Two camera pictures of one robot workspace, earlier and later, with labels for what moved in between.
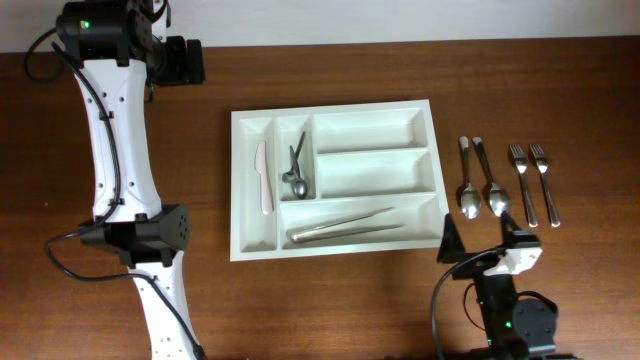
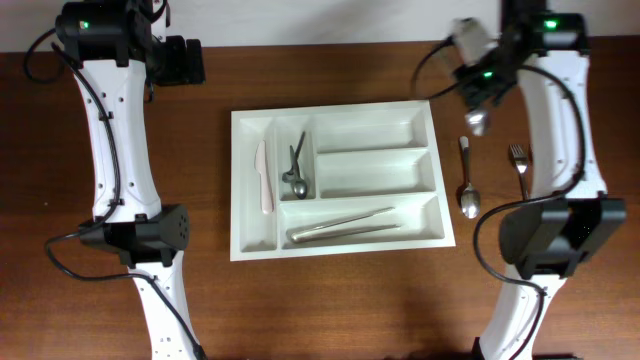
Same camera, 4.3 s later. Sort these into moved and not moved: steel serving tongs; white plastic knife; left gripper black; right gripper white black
Moved: right gripper white black
Not moved: white plastic knife; left gripper black; steel serving tongs
